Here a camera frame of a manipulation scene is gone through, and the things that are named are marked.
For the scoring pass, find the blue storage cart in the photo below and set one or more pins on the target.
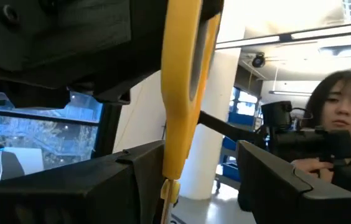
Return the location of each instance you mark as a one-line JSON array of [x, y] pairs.
[[234, 169]]

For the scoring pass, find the person's hand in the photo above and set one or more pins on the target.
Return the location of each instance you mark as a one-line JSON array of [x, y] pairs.
[[309, 165]]

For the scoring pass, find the person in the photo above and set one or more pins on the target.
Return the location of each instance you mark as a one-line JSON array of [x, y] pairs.
[[343, 105]]

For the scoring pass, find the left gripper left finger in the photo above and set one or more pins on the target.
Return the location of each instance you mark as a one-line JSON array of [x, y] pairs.
[[69, 199]]

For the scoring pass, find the white round column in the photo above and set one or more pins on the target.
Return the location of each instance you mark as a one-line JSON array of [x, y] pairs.
[[213, 161]]

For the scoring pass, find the large glass window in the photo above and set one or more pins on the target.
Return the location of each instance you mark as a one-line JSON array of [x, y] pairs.
[[38, 140]]

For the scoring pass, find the long ceiling light fixture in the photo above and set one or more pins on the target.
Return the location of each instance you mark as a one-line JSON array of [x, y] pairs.
[[290, 93], [250, 42]]

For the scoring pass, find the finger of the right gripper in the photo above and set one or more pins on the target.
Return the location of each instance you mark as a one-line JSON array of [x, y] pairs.
[[214, 9]]

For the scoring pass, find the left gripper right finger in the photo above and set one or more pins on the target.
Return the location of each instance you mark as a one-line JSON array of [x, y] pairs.
[[287, 202]]

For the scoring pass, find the black ceiling camera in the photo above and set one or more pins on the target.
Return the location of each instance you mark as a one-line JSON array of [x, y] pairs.
[[258, 60]]

